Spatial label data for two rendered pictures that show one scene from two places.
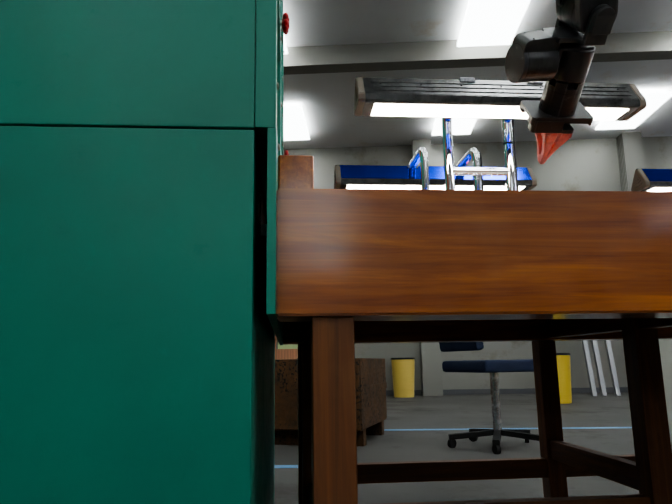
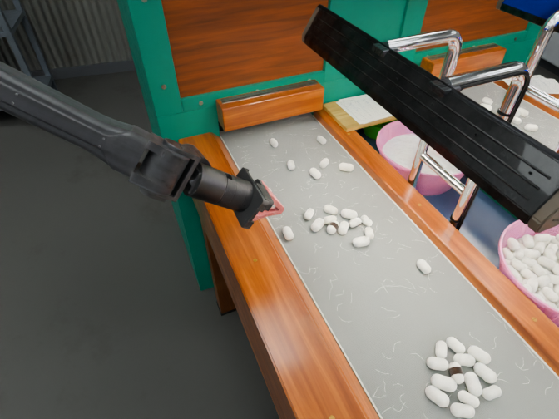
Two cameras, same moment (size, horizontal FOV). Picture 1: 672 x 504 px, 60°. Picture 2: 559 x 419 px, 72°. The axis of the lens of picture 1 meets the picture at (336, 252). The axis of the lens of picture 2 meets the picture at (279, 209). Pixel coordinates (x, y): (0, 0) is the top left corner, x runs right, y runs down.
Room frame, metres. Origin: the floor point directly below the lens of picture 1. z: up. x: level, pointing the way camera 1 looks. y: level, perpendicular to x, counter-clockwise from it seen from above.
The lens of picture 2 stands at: (0.79, -0.85, 1.37)
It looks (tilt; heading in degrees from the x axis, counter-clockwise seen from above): 44 degrees down; 71
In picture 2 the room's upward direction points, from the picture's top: straight up
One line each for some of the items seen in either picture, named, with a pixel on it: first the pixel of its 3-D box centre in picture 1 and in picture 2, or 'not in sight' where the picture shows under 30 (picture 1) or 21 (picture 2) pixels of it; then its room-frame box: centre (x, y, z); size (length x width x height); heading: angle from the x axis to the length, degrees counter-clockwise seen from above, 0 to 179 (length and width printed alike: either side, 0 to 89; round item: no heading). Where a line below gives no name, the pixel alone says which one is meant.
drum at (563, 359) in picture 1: (555, 377); not in sight; (7.24, -2.64, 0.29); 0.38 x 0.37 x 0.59; 87
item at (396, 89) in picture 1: (498, 96); (405, 83); (1.18, -0.36, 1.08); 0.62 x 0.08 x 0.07; 95
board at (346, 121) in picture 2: not in sight; (381, 105); (1.42, 0.05, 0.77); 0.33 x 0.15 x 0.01; 5
